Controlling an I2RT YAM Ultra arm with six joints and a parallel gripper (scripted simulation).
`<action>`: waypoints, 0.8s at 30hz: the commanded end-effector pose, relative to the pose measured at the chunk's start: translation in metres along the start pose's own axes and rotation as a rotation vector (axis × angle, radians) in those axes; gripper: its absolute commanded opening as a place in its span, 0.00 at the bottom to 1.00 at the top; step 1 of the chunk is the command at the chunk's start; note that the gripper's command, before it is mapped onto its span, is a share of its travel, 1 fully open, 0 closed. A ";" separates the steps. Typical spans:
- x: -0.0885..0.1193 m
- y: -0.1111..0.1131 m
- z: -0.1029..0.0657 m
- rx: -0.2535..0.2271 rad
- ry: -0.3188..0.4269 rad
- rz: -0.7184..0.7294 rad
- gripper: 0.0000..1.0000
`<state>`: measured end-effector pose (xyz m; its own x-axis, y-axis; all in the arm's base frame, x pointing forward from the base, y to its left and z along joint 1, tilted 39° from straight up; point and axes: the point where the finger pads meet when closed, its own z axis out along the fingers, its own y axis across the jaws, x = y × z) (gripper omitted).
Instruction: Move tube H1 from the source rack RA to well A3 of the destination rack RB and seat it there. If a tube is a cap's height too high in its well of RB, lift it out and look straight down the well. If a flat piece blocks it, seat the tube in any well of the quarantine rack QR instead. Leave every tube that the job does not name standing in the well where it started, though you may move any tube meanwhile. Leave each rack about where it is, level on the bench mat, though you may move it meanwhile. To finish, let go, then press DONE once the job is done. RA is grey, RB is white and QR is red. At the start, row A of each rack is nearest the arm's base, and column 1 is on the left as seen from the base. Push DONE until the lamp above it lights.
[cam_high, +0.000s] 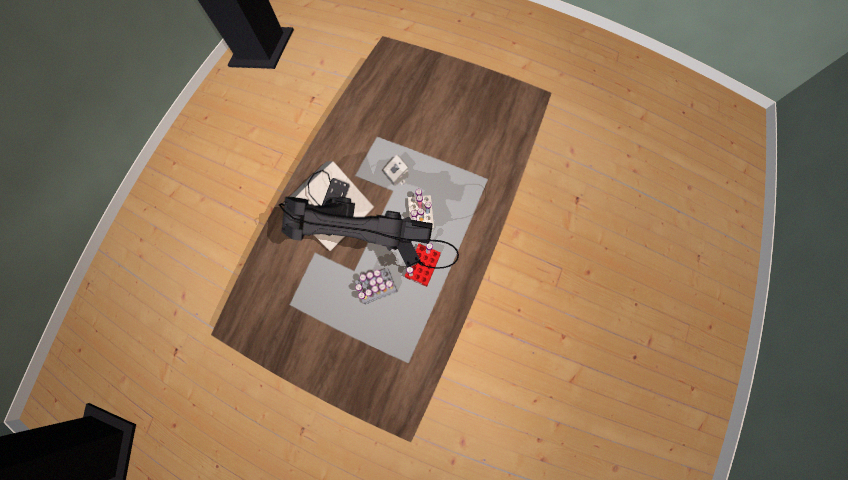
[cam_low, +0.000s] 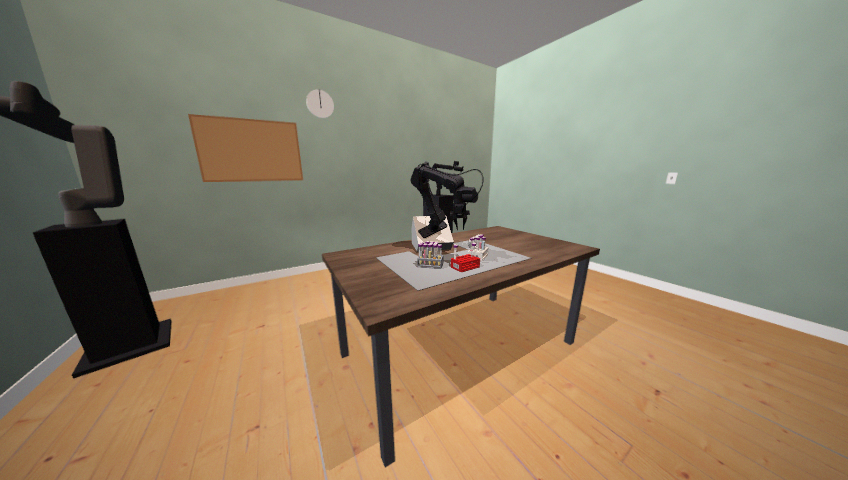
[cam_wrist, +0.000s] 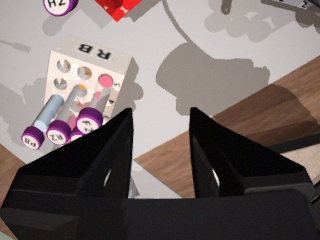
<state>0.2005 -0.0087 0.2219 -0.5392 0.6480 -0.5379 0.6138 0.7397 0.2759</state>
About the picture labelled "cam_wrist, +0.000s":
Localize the red tube rack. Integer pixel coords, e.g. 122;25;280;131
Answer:
95;0;142;22

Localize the cream square panel with done button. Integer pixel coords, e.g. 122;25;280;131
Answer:
104;172;136;198

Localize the white tube rack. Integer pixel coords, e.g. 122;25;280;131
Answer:
44;34;132;125

